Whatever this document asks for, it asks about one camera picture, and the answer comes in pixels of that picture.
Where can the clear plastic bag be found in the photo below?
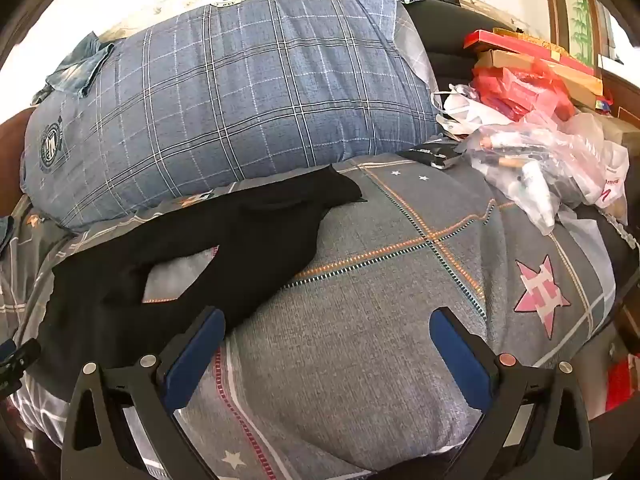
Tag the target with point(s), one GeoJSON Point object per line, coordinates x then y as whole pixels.
{"type": "Point", "coordinates": [560, 160]}

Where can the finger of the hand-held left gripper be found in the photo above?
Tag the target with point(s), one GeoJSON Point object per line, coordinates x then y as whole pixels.
{"type": "Point", "coordinates": [22, 355]}

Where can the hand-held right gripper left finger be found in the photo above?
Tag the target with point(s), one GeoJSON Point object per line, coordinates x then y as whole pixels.
{"type": "Point", "coordinates": [195, 360]}

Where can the dark padded headboard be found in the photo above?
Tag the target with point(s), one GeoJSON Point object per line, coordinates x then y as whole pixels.
{"type": "Point", "coordinates": [450, 25]}

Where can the grey star print duvet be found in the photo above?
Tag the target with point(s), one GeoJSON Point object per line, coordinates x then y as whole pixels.
{"type": "Point", "coordinates": [375, 310]}

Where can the black packet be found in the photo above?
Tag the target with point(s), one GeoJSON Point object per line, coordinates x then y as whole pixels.
{"type": "Point", "coordinates": [430, 154]}

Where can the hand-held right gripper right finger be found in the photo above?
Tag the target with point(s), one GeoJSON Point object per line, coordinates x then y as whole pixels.
{"type": "Point", "coordinates": [460, 360]}

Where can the brown wooden window frame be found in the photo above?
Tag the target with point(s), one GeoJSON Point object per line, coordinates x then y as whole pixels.
{"type": "Point", "coordinates": [552, 0]}

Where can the black pants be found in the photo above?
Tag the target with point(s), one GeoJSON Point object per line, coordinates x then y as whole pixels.
{"type": "Point", "coordinates": [250, 230]}

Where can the white plastic bag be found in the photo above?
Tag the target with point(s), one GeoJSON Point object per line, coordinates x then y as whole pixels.
{"type": "Point", "coordinates": [465, 110]}

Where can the red packet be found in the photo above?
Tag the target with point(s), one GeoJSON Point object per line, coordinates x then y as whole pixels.
{"type": "Point", "coordinates": [624, 380]}

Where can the blue denim cloth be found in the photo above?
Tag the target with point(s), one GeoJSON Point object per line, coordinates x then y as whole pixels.
{"type": "Point", "coordinates": [75, 70]}

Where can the brown wooden furniture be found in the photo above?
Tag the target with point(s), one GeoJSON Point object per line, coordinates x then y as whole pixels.
{"type": "Point", "coordinates": [12, 160]}

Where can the red flat box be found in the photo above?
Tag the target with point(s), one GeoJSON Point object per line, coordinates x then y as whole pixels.
{"type": "Point", "coordinates": [530, 47]}

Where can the red plastic bag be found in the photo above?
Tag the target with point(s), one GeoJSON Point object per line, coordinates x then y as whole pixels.
{"type": "Point", "coordinates": [520, 90]}

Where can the brown cardboard box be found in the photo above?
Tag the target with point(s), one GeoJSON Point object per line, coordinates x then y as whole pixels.
{"type": "Point", "coordinates": [550, 72]}

